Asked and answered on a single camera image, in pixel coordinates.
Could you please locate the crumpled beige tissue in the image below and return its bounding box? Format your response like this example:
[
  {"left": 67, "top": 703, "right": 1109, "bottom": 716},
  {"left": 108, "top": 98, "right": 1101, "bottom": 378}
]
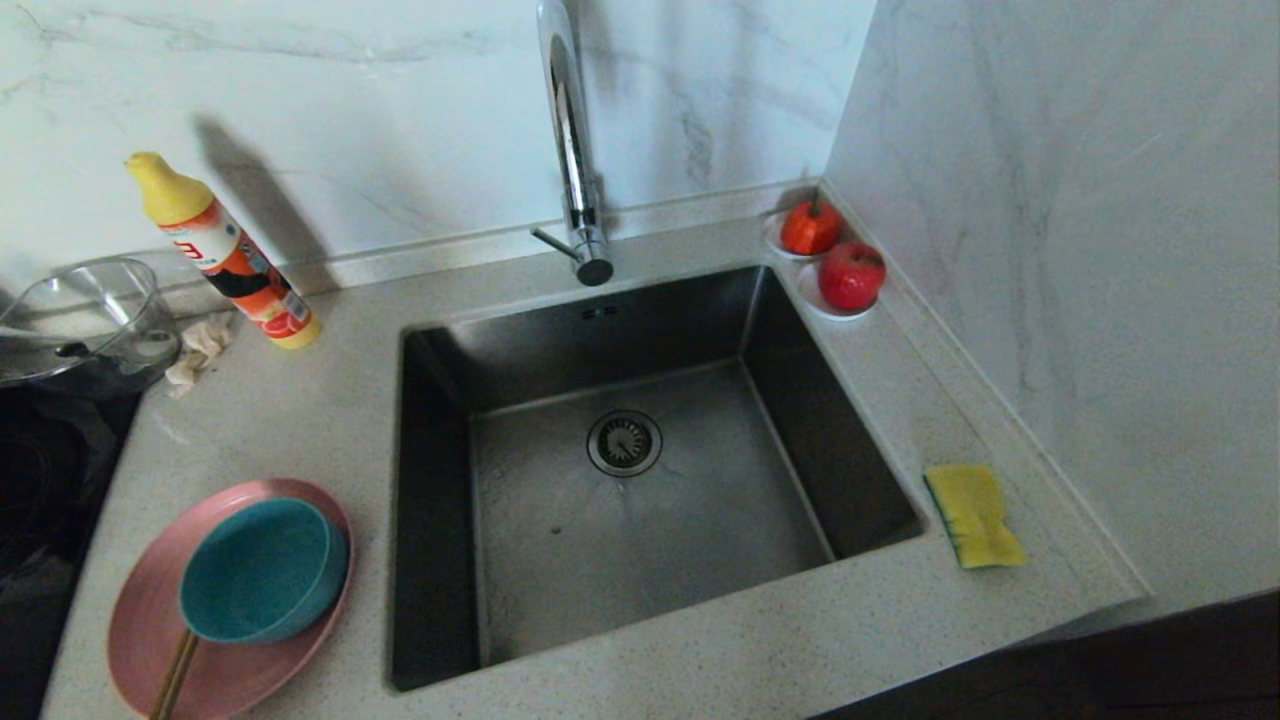
[{"left": 164, "top": 312, "right": 237, "bottom": 400}]

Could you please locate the chrome kitchen faucet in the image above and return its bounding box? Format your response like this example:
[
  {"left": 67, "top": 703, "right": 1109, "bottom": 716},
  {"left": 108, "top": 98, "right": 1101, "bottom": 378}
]
[{"left": 529, "top": 0, "right": 615, "bottom": 287}]

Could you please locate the stainless steel sink basin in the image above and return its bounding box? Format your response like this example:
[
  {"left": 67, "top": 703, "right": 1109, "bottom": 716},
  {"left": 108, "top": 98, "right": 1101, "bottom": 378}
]
[{"left": 385, "top": 262, "right": 926, "bottom": 694}]

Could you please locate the golden utensil handle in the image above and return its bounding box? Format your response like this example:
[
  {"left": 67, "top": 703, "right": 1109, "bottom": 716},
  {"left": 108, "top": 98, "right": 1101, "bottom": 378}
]
[{"left": 148, "top": 628, "right": 200, "bottom": 720}]

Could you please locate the black stove cooktop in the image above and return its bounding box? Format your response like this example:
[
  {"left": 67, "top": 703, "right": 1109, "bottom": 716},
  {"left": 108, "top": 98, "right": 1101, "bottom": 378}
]
[{"left": 0, "top": 375, "right": 146, "bottom": 720}]

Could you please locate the pink plate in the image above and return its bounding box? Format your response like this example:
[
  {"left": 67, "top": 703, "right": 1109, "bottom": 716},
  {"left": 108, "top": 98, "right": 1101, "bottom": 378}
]
[{"left": 107, "top": 478, "right": 355, "bottom": 720}]

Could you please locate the red tomato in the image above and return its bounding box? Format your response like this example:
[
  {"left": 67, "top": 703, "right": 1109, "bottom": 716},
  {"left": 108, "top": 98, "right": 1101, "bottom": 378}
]
[{"left": 779, "top": 195, "right": 843, "bottom": 256}]

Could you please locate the round metal drain strainer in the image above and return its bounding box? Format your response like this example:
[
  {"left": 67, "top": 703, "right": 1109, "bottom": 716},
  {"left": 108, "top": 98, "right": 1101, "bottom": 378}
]
[{"left": 586, "top": 409, "right": 663, "bottom": 478}]

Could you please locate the yellow sponge green backing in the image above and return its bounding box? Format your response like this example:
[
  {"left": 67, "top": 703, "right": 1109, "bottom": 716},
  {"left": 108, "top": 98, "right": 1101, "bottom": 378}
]
[{"left": 922, "top": 463, "right": 1030, "bottom": 571}]

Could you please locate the red apple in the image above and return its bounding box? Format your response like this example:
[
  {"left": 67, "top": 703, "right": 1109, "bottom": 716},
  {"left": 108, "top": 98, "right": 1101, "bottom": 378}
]
[{"left": 818, "top": 240, "right": 888, "bottom": 312}]

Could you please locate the orange detergent bottle yellow cap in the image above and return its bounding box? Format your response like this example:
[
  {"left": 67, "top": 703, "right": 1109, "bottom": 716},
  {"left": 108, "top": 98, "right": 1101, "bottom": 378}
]
[{"left": 124, "top": 151, "right": 322, "bottom": 350}]

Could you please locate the clear glass jug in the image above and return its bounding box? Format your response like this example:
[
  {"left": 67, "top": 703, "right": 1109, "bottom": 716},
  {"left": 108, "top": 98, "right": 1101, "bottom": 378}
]
[{"left": 0, "top": 257, "right": 182, "bottom": 386}]

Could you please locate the small white dish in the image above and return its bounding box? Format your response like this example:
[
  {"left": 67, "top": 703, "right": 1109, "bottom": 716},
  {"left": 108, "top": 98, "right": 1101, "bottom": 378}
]
[
  {"left": 797, "top": 262, "right": 879, "bottom": 322},
  {"left": 764, "top": 208, "right": 843, "bottom": 262}
]

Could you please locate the teal bowl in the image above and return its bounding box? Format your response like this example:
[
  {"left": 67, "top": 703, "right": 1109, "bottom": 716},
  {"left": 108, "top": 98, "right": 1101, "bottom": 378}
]
[{"left": 179, "top": 498, "right": 349, "bottom": 644}]

